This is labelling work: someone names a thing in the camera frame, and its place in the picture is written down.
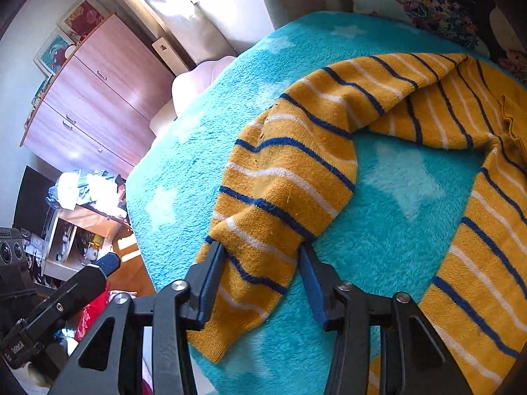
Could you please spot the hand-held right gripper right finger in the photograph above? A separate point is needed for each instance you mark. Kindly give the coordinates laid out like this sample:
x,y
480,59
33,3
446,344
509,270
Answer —
x,y
313,284

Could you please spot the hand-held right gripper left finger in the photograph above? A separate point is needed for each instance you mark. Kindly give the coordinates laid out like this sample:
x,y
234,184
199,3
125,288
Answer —
x,y
210,279

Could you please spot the wooden wardrobe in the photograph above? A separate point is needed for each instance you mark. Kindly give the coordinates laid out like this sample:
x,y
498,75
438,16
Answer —
x,y
94,98

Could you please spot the blue framed picture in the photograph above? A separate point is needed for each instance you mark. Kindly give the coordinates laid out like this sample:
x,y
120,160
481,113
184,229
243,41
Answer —
x,y
51,51

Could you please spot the turquoise star fleece blanket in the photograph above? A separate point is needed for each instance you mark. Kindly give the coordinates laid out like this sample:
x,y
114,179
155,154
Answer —
x,y
391,222

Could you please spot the yellow striped knit sweater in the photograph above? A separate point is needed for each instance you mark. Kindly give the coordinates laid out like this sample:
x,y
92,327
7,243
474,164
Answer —
x,y
313,173

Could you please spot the white curtain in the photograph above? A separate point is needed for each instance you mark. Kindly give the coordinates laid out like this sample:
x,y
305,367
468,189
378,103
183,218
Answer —
x,y
197,4

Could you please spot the pink cushioned chair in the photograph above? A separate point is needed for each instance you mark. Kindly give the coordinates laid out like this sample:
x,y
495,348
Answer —
x,y
187,90

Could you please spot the floral printed pillow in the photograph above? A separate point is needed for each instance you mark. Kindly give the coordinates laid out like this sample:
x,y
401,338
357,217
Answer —
x,y
444,8

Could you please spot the red cloth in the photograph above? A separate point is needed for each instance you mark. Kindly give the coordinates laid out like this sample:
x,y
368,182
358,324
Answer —
x,y
88,314

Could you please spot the red floral framed picture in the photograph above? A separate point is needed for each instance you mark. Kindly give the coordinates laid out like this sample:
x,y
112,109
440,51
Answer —
x,y
82,14

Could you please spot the black monitor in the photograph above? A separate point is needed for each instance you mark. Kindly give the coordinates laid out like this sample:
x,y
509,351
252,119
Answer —
x,y
33,201

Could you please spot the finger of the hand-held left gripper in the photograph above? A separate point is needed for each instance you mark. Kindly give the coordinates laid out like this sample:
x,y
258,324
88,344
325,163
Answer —
x,y
108,264

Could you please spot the cluttered wooden desk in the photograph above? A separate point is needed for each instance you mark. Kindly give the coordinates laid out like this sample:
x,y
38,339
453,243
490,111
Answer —
x,y
86,222

